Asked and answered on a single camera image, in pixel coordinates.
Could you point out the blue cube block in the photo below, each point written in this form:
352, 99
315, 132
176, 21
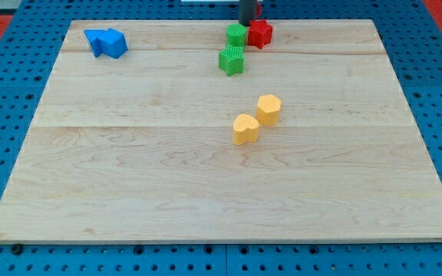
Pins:
113, 43

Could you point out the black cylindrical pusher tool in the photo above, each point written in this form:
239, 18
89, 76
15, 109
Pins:
247, 11

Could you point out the red block behind pusher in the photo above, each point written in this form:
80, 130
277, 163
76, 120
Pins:
258, 9

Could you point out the light wooden board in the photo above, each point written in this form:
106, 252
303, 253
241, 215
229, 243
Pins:
139, 149

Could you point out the green star block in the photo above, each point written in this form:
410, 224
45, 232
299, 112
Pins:
231, 60

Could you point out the yellow heart block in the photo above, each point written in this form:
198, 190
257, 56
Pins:
245, 129

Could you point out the green cylinder block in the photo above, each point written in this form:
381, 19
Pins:
236, 35

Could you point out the red star block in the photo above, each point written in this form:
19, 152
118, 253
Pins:
260, 33

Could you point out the blue triangular block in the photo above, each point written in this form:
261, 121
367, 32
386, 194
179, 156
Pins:
92, 36

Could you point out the yellow hexagon block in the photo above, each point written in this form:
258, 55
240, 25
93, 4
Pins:
268, 109

